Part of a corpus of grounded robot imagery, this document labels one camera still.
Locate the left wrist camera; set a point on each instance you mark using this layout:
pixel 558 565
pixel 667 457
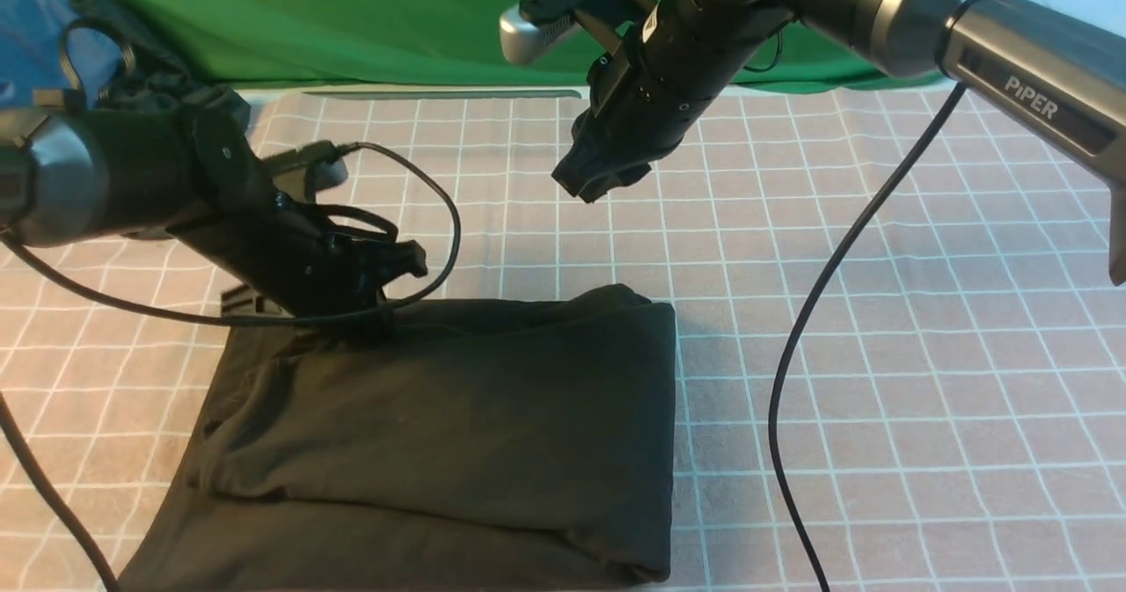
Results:
pixel 303 172

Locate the green backdrop cloth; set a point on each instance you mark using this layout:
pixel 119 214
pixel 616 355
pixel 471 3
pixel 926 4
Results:
pixel 277 43

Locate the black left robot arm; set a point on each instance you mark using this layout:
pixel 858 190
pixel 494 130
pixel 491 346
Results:
pixel 73 173

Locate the blue crumpled garment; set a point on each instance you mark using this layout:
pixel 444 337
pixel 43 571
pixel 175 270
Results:
pixel 31 55

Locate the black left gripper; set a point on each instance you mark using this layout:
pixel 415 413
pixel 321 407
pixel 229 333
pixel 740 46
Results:
pixel 329 264

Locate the dark gray long-sleeved shirt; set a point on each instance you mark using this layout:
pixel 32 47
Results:
pixel 487 445

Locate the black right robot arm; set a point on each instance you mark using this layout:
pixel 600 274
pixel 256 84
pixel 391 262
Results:
pixel 1056 75

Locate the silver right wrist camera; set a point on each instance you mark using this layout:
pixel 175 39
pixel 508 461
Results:
pixel 534 28

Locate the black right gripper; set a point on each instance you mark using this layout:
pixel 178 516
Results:
pixel 664 75

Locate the dark gray crumpled garment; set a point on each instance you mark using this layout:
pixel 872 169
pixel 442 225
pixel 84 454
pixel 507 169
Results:
pixel 148 74

